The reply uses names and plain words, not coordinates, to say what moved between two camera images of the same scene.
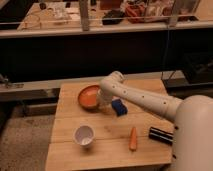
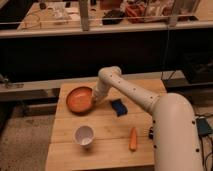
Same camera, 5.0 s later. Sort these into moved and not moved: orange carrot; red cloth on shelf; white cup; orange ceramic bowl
Moved: orange ceramic bowl
Not moved: red cloth on shelf; white cup; orange carrot
